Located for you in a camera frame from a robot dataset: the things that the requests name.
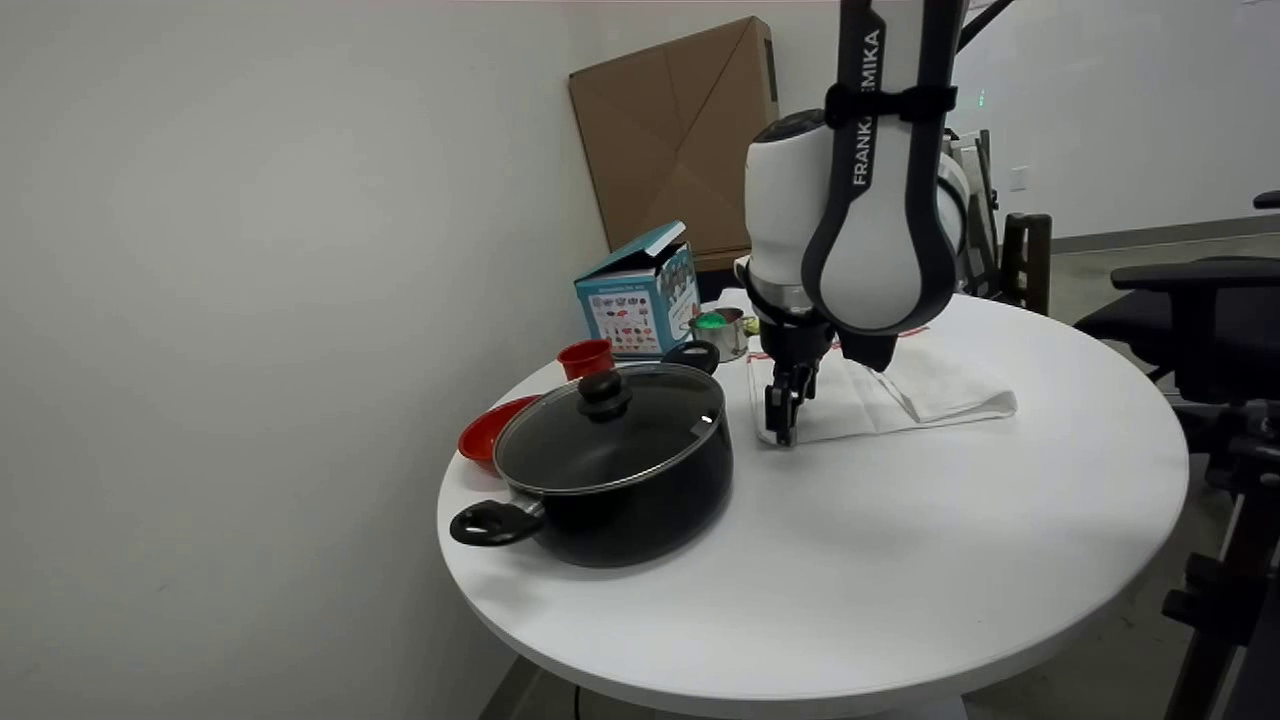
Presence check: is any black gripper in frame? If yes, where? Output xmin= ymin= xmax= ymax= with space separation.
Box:
xmin=760 ymin=316 xmax=825 ymax=450

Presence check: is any white cloth with red stripes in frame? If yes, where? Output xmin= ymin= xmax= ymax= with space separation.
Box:
xmin=751 ymin=357 xmax=1020 ymax=450

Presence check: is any black cooking pot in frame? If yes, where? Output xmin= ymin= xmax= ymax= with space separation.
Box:
xmin=443 ymin=340 xmax=737 ymax=570

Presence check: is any blue printed cardboard box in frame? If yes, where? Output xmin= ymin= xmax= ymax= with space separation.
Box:
xmin=571 ymin=220 xmax=705 ymax=360

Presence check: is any glass pot lid black knob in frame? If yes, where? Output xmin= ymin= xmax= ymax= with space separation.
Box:
xmin=490 ymin=367 xmax=727 ymax=499

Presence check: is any large brown cardboard box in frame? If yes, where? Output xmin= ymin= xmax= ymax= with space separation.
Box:
xmin=563 ymin=14 xmax=810 ymax=272

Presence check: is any red plate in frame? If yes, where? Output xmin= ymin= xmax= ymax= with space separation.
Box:
xmin=453 ymin=392 xmax=546 ymax=482

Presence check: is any black upright post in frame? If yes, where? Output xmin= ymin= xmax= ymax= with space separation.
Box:
xmin=995 ymin=211 xmax=1057 ymax=316

